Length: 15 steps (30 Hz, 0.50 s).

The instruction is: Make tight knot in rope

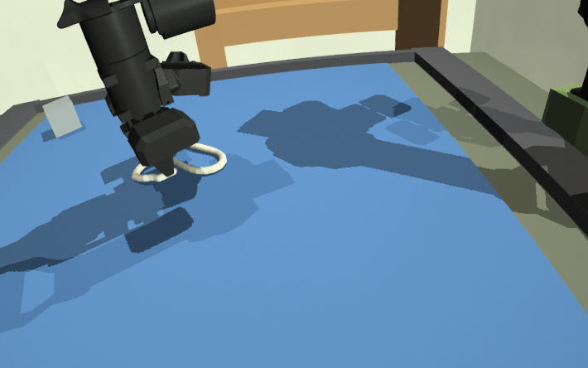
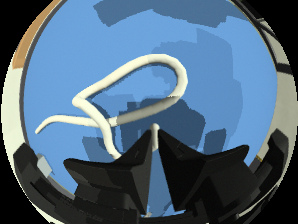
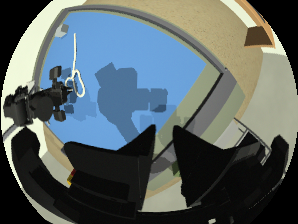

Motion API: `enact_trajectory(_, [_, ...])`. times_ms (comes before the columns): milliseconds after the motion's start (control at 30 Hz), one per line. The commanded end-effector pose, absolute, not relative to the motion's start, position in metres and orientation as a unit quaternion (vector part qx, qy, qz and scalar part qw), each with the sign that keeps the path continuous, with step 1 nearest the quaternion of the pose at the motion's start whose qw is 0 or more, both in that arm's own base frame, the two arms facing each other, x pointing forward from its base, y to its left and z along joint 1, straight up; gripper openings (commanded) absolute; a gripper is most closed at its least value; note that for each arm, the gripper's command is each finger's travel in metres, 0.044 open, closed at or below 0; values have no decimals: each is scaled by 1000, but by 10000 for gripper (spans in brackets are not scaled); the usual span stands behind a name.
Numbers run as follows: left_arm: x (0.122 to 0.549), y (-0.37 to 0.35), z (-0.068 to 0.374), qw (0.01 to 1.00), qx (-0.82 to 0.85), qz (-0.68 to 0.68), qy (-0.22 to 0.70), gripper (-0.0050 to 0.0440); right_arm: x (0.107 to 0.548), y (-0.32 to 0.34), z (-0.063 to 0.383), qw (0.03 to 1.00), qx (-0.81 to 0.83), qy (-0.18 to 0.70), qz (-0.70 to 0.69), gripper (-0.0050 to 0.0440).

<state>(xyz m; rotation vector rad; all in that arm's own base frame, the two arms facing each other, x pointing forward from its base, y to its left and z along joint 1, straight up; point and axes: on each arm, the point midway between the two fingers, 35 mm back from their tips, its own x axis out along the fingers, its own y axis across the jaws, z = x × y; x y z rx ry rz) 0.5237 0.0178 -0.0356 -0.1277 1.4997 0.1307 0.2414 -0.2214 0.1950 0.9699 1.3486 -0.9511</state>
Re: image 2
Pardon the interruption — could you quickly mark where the blue mat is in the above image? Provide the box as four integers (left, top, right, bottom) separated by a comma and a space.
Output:
24, 0, 277, 194

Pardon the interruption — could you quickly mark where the silver metal pin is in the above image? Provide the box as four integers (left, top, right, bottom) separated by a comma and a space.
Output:
144, 212, 152, 217

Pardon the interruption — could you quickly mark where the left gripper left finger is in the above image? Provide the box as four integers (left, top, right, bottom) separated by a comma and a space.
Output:
63, 130, 153, 215

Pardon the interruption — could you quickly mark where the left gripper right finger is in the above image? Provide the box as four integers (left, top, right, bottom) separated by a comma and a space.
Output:
157, 129, 249, 212

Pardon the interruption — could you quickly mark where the white rope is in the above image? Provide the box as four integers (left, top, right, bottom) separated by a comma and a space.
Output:
35, 54, 188, 160

